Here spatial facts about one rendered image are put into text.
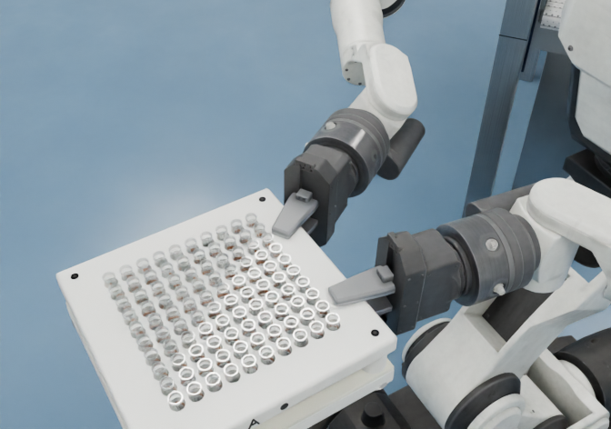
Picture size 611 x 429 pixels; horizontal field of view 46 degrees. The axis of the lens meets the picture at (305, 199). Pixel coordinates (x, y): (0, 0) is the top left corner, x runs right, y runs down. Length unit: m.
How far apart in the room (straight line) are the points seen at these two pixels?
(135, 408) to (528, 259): 0.40
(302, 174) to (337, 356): 0.22
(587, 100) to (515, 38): 0.67
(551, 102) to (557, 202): 1.20
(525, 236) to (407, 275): 0.14
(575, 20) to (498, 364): 0.50
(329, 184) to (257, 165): 1.70
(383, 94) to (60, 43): 2.50
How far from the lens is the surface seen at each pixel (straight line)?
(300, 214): 0.76
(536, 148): 2.05
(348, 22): 1.01
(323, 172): 0.76
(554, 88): 1.94
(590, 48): 0.96
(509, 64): 1.69
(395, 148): 0.91
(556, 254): 0.79
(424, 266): 0.68
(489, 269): 0.73
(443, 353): 1.17
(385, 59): 0.93
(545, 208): 0.76
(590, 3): 0.95
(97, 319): 0.71
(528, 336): 1.13
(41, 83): 3.04
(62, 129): 2.75
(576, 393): 1.56
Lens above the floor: 1.58
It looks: 43 degrees down
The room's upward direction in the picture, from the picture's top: straight up
